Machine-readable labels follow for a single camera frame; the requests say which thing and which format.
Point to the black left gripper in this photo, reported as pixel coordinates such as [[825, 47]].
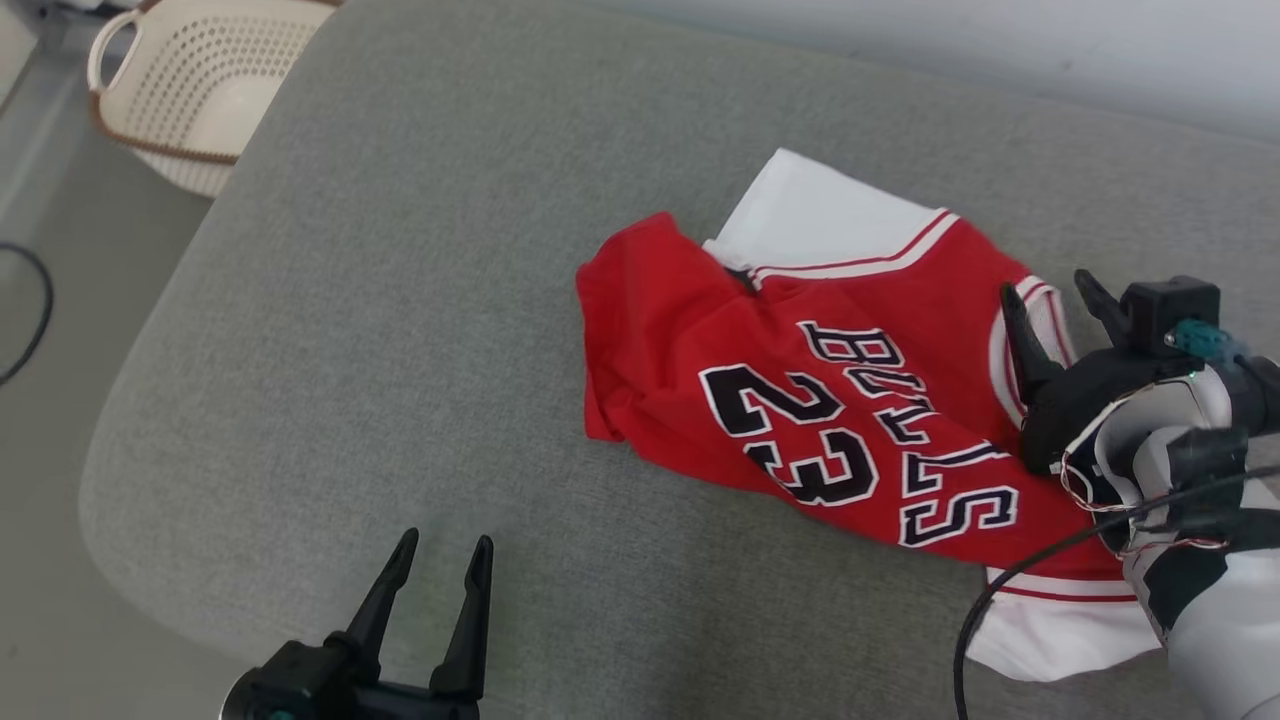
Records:
[[320, 690]]

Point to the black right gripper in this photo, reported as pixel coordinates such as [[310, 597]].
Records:
[[1080, 395]]

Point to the red Bulls 23 jersey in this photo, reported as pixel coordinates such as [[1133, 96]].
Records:
[[680, 340]]

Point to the cream perforated laundry basket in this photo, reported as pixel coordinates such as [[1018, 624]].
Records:
[[200, 70]]

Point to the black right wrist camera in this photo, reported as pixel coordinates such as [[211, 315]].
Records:
[[1170, 300]]

